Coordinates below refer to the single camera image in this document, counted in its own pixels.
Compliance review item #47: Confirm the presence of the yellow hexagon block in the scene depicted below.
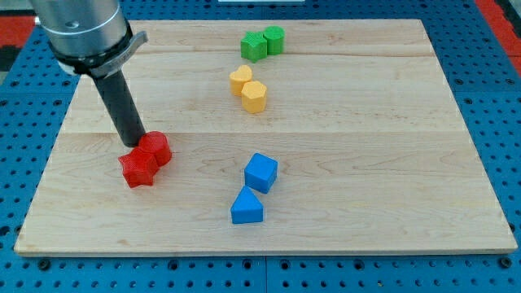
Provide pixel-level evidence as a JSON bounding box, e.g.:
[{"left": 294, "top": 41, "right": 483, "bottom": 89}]
[{"left": 241, "top": 81, "right": 267, "bottom": 114}]

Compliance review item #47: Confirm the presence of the green cylinder block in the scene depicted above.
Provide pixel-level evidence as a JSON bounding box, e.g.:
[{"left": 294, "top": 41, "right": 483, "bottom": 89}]
[{"left": 263, "top": 25, "right": 285, "bottom": 55}]

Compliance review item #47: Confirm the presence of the yellow heart block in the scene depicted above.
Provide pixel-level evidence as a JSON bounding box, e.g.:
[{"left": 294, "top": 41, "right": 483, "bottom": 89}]
[{"left": 229, "top": 65, "right": 253, "bottom": 96}]

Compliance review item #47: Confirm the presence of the wooden board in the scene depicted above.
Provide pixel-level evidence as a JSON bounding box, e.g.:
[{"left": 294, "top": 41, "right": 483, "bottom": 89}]
[{"left": 14, "top": 19, "right": 517, "bottom": 257}]

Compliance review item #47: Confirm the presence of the red star block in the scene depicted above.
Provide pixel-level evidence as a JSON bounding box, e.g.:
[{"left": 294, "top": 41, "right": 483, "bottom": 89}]
[{"left": 118, "top": 147, "right": 160, "bottom": 188}]

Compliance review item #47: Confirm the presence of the green star block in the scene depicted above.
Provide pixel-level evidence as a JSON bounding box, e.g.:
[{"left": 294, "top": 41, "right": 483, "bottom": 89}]
[{"left": 240, "top": 31, "right": 268, "bottom": 63}]

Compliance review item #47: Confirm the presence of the red cylinder block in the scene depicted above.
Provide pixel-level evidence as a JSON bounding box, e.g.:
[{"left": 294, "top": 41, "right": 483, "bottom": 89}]
[{"left": 138, "top": 131, "right": 173, "bottom": 167}]

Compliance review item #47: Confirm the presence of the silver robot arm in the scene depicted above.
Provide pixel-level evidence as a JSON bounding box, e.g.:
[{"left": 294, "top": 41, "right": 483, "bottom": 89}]
[{"left": 30, "top": 0, "right": 148, "bottom": 78}]

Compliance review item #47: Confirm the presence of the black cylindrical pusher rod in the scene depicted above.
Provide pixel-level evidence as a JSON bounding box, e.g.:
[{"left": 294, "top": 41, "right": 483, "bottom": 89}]
[{"left": 94, "top": 71, "right": 146, "bottom": 147}]

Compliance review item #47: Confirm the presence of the blue triangle block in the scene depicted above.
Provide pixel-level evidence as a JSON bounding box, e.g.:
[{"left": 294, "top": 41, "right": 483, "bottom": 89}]
[{"left": 230, "top": 186, "right": 264, "bottom": 225}]

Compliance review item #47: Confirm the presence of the blue cube block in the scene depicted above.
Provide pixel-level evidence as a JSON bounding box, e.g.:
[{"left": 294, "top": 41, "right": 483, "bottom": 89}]
[{"left": 244, "top": 153, "right": 278, "bottom": 194}]

